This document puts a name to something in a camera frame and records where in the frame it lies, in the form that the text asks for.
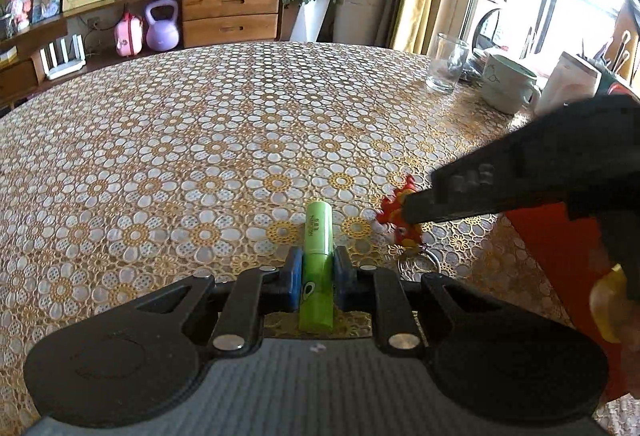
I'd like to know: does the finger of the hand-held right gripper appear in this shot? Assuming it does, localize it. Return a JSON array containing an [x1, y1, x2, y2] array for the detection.
[[432, 112, 566, 191], [405, 176, 569, 223]]

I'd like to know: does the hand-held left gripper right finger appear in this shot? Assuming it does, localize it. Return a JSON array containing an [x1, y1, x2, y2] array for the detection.
[[333, 246, 504, 353]]

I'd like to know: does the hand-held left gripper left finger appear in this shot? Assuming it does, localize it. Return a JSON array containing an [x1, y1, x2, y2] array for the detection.
[[126, 247, 305, 353]]

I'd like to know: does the green lip balm tube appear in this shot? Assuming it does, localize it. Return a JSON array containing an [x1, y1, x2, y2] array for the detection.
[[298, 200, 335, 332]]

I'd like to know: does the red toy keychain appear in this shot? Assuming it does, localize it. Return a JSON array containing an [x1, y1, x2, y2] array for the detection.
[[376, 175, 442, 275]]

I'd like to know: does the red cardboard box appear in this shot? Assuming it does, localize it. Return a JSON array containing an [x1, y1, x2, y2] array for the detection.
[[502, 206, 626, 367]]

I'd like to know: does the person's right hand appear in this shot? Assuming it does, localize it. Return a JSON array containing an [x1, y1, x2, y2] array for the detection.
[[589, 265, 629, 345]]

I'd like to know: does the white green mug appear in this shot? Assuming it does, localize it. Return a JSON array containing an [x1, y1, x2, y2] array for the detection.
[[481, 53, 544, 116]]

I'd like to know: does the orange black tool holder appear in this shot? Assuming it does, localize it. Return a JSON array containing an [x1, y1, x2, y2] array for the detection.
[[575, 50, 640, 102]]

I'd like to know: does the crumpled silver wrapper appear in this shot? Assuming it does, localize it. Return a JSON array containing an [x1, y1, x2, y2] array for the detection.
[[462, 50, 489, 82]]

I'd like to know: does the clear drinking glass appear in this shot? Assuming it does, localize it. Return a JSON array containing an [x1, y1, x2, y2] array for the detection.
[[426, 33, 471, 93]]

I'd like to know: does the white washing machine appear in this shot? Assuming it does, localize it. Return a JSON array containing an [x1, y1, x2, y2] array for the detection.
[[470, 0, 531, 54]]

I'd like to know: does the wooden cabinet with drawers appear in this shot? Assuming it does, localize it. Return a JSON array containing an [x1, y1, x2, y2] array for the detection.
[[0, 0, 286, 109]]

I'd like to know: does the purple kettlebell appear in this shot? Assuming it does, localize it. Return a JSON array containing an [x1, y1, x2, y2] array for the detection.
[[145, 0, 181, 52]]

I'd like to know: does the white router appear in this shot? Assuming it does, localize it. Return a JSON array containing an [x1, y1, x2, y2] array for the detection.
[[39, 36, 87, 81]]

